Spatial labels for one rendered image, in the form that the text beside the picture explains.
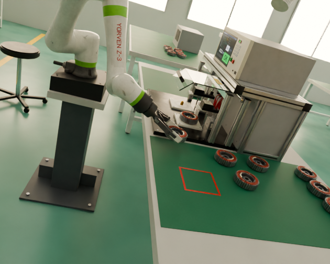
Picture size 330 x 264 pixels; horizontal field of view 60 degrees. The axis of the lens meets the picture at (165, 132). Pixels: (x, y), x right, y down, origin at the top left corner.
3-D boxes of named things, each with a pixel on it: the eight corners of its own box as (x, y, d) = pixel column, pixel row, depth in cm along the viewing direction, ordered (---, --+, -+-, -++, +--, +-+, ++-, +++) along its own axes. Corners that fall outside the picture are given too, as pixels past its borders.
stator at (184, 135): (165, 140, 135) (168, 133, 134) (163, 128, 145) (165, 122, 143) (187, 145, 138) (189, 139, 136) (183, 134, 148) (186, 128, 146)
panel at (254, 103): (235, 148, 157) (259, 99, 144) (207, 102, 214) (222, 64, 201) (238, 149, 157) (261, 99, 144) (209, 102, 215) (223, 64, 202)
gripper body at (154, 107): (141, 108, 137) (154, 120, 141) (141, 115, 129) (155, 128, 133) (152, 97, 135) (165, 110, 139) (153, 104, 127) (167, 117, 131)
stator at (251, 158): (270, 169, 151) (273, 163, 149) (261, 175, 142) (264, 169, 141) (251, 158, 156) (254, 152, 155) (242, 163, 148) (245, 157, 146)
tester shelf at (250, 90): (233, 93, 140) (237, 85, 138) (202, 58, 199) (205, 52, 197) (308, 112, 150) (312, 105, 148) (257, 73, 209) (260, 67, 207)
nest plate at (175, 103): (172, 108, 182) (172, 106, 182) (168, 99, 196) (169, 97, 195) (193, 113, 186) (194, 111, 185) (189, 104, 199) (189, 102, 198)
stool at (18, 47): (-22, 103, 267) (-23, 44, 242) (-1, 85, 310) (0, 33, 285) (39, 115, 279) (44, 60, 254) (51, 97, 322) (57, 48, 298)
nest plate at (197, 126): (177, 125, 161) (177, 123, 161) (173, 114, 174) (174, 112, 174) (201, 130, 165) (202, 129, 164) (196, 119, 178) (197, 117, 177)
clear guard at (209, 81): (178, 90, 140) (182, 79, 137) (172, 75, 161) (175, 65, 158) (238, 105, 147) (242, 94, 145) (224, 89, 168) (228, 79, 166)
